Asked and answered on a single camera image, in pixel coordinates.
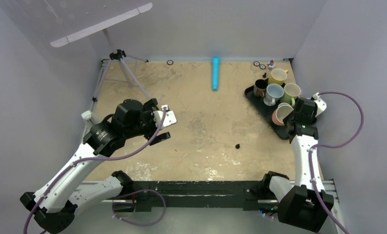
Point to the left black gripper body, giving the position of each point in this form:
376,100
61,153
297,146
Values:
147,124

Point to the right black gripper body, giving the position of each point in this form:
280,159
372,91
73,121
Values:
290,117

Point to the pink mug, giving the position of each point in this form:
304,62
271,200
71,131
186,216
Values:
282,111

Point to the green mug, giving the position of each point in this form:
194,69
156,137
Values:
291,93

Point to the light grey mug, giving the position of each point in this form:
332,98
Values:
273,93

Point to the yellow mug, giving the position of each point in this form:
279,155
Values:
278,76

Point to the brown mug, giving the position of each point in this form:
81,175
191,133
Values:
259,88

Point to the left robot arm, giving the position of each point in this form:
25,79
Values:
56,204

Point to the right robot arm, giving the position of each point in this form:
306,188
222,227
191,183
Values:
304,203

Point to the black tray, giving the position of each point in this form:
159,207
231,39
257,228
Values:
267,112

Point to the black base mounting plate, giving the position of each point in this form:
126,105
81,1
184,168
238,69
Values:
246,195

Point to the small figurine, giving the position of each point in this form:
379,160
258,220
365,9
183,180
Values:
271,65

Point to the tripod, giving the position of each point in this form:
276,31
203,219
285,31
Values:
118,56

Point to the blue cylinder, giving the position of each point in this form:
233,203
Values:
215,72

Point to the overhead light panel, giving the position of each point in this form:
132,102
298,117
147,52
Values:
100,26

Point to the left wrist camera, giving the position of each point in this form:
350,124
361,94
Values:
165,115

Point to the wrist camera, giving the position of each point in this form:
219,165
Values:
320,103
165,115

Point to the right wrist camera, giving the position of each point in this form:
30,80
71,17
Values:
320,103

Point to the aluminium frame rail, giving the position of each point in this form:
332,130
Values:
328,186

